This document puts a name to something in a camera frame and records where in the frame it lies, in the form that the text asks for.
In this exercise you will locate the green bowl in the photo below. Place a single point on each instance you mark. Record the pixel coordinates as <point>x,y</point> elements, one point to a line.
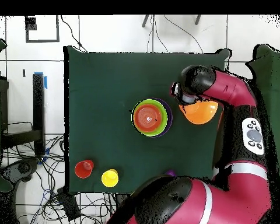
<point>164,112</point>

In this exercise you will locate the purple bowl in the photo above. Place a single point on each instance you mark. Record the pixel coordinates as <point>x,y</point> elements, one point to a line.
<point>169,119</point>

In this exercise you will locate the large orange bowl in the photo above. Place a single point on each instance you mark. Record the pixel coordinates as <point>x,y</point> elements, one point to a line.
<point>200,114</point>

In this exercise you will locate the small red bowl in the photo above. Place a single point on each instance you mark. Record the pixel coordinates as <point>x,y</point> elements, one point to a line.
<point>148,117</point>

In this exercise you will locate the purple cup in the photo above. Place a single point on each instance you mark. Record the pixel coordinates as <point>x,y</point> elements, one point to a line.
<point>170,173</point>

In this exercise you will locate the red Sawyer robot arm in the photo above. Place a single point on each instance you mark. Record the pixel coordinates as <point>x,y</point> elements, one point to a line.
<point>235,93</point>

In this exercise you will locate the dark green tablecloth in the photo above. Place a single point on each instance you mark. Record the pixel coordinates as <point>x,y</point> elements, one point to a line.
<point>107,81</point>

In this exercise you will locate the gray tripod leg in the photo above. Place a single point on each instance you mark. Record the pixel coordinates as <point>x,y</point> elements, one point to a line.
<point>197,19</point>
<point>145,21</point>

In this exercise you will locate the yellow cup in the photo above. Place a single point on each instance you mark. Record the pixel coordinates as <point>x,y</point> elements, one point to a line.
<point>116,172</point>
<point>109,179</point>

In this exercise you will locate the red orange cup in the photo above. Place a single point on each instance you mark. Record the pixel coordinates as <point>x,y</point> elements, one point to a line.
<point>82,170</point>

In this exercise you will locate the black metal stand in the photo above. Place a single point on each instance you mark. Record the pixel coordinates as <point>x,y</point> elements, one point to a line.
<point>38,105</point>

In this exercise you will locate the black power strip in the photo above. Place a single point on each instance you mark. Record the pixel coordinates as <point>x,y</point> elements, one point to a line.
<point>68,205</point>

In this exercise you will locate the gray black chair base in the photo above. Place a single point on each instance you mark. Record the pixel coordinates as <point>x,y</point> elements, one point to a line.
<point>23,168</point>

